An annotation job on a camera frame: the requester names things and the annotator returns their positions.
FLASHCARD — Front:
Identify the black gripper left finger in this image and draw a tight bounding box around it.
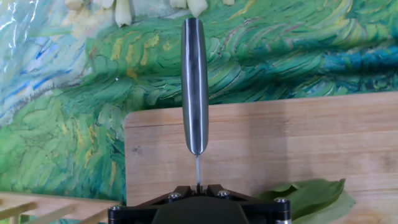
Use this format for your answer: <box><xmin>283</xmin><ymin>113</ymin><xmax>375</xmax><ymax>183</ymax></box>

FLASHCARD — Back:
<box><xmin>107</xmin><ymin>185</ymin><xmax>198</xmax><ymax>224</ymax></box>

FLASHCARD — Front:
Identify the clear plastic bag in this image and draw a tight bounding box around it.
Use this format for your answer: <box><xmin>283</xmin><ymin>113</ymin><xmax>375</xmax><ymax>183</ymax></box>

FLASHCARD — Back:
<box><xmin>0</xmin><ymin>0</ymin><xmax>44</xmax><ymax>66</ymax></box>

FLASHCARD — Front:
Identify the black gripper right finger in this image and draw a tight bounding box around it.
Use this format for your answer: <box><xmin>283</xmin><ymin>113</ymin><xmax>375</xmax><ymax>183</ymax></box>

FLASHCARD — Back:
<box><xmin>200</xmin><ymin>184</ymin><xmax>292</xmax><ymax>224</ymax></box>

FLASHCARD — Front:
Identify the bamboo cutting board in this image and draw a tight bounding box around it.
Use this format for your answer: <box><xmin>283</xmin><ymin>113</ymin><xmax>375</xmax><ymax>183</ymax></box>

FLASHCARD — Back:
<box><xmin>123</xmin><ymin>91</ymin><xmax>398</xmax><ymax>224</ymax></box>

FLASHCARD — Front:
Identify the painted landscape tablecloth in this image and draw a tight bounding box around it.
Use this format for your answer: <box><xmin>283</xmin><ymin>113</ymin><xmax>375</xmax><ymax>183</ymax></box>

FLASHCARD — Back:
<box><xmin>0</xmin><ymin>0</ymin><xmax>398</xmax><ymax>224</ymax></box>

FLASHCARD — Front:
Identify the green pakchoi stalk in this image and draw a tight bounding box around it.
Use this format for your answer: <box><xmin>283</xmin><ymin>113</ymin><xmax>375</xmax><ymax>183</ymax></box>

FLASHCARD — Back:
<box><xmin>253</xmin><ymin>178</ymin><xmax>357</xmax><ymax>224</ymax></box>

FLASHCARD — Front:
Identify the wooden peg rack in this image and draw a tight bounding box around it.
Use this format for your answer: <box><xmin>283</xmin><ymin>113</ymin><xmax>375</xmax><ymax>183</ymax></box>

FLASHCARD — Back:
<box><xmin>0</xmin><ymin>191</ymin><xmax>121</xmax><ymax>224</ymax></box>

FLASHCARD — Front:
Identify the steel cleaver knife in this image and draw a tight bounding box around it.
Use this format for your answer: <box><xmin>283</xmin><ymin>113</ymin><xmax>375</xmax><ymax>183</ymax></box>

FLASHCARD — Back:
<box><xmin>181</xmin><ymin>17</ymin><xmax>210</xmax><ymax>194</ymax></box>

